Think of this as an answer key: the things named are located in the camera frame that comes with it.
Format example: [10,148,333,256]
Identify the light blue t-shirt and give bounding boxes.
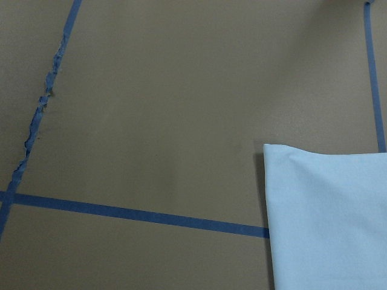
[264,144,386,289]

